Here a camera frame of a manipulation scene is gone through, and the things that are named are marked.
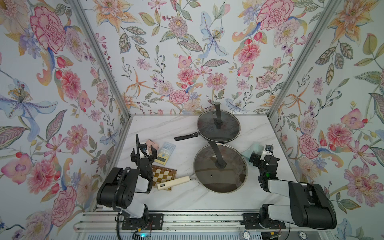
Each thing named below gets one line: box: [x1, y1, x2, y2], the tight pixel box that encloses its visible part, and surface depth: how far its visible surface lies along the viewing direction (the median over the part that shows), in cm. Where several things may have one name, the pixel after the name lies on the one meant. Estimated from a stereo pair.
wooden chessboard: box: [151, 165, 177, 192], surface depth 89 cm
